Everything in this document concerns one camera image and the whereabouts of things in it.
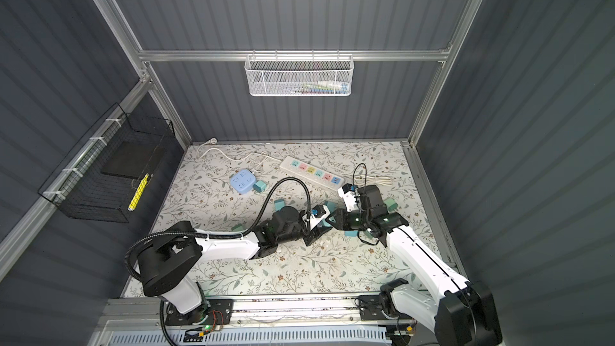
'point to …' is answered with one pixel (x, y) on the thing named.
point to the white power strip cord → (214, 140)
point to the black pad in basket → (133, 159)
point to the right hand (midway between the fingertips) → (332, 220)
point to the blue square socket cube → (243, 180)
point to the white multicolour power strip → (312, 172)
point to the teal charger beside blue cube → (259, 187)
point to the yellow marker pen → (140, 188)
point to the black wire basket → (104, 175)
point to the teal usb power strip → (351, 233)
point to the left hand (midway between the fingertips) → (329, 221)
